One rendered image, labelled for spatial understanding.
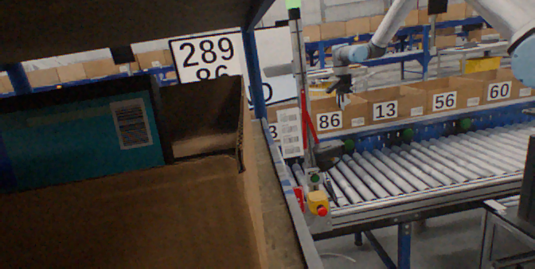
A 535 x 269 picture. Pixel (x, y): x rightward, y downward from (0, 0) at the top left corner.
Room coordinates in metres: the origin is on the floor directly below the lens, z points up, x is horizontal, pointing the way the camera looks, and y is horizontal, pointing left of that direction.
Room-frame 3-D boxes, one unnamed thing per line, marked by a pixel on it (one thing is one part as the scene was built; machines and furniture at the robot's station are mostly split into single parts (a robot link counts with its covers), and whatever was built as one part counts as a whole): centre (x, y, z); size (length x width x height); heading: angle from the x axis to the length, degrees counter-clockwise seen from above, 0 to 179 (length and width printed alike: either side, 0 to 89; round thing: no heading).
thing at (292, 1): (0.97, -0.17, 1.62); 0.05 x 0.05 x 0.06
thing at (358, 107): (1.71, -0.48, 0.96); 0.39 x 0.29 x 0.17; 93
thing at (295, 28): (0.97, -0.17, 1.11); 0.12 x 0.05 x 0.88; 93
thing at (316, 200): (0.91, -0.21, 0.84); 0.15 x 0.09 x 0.07; 93
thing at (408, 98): (1.73, -0.87, 0.96); 0.39 x 0.29 x 0.17; 93
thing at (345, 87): (1.53, -0.51, 1.19); 0.09 x 0.08 x 0.12; 93
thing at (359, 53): (1.42, -0.55, 1.37); 0.12 x 0.12 x 0.09; 17
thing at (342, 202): (1.25, -0.30, 0.72); 0.52 x 0.05 x 0.05; 3
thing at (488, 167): (1.29, -1.08, 0.72); 0.52 x 0.05 x 0.05; 3
